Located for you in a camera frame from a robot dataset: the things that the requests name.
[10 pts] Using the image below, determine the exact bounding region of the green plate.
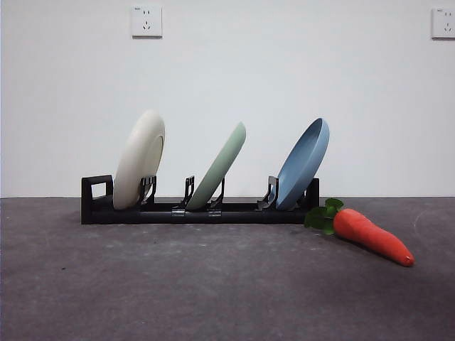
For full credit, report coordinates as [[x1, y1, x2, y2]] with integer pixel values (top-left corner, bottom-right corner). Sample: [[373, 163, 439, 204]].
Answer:
[[186, 121, 247, 210]]

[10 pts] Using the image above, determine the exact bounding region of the orange carrot with green leaves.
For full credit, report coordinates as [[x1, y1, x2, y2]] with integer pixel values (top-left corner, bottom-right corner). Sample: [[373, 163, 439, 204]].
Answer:
[[304, 197, 416, 267]]

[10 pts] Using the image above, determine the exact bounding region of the blue plate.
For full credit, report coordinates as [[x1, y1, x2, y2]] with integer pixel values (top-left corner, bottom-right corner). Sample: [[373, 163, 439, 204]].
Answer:
[[275, 118, 331, 210]]

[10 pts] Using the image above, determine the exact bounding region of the cream white plate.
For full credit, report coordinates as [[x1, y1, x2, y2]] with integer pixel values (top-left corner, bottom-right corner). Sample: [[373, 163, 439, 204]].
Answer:
[[112, 109, 166, 210]]

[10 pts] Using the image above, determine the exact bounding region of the black plate rack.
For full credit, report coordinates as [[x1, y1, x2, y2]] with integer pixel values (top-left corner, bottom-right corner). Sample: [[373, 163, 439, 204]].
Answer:
[[80, 173, 320, 225]]

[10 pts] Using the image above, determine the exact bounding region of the white wall socket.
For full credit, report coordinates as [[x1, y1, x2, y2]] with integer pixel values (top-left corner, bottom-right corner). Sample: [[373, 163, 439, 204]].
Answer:
[[431, 7, 455, 40], [132, 5, 164, 39]]

